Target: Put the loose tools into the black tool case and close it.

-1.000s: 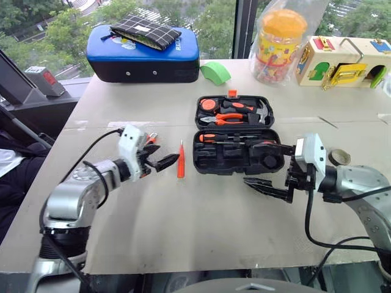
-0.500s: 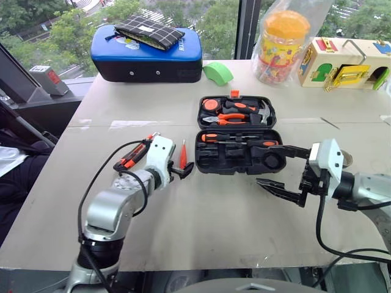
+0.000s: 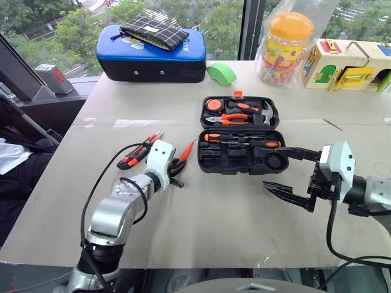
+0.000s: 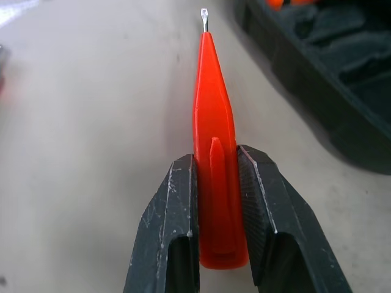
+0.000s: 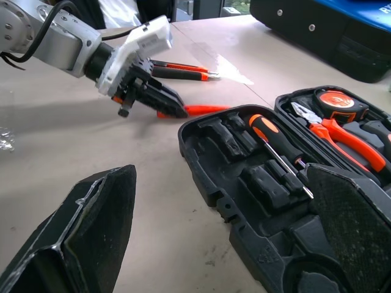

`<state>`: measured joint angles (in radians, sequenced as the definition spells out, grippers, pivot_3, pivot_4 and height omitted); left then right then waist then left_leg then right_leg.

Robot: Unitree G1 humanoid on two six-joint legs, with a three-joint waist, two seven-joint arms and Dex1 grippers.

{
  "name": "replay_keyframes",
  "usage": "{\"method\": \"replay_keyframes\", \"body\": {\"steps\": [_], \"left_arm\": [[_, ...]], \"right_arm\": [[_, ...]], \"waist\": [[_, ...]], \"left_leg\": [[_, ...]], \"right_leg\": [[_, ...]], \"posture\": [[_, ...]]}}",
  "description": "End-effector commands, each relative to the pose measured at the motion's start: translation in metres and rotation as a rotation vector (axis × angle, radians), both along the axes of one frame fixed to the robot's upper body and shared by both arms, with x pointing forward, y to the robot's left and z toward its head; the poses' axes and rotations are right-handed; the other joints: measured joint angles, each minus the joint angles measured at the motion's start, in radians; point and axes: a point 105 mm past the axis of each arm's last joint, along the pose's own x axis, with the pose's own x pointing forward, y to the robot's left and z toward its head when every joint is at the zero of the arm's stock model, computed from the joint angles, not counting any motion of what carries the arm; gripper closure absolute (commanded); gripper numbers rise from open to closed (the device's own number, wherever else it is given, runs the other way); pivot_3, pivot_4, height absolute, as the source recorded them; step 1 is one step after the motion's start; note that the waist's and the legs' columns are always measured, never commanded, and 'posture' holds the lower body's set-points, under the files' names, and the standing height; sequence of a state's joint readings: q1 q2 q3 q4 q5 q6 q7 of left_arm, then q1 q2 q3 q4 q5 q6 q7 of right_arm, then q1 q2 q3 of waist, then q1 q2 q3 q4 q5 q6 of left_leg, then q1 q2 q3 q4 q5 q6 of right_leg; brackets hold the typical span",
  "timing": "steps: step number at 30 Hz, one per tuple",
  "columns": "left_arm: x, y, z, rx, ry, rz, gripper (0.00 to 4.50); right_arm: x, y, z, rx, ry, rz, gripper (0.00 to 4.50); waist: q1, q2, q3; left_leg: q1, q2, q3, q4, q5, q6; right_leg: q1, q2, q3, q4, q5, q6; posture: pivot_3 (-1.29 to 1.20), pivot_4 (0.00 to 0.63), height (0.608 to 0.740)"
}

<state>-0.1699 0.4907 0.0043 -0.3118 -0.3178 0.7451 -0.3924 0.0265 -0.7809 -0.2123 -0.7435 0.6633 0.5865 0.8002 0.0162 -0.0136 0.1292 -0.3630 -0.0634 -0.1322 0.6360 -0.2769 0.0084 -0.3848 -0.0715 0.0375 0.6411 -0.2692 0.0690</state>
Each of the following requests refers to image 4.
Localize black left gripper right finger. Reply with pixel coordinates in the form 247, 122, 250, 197
236, 144, 354, 293

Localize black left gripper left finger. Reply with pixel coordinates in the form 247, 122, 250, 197
123, 153, 201, 293

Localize orange test pen screwdriver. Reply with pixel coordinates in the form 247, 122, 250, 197
191, 8, 249, 270

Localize black plastic tool case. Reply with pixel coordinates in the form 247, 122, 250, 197
234, 0, 391, 176

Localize orange handled tool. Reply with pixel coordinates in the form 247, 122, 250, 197
265, 0, 318, 12

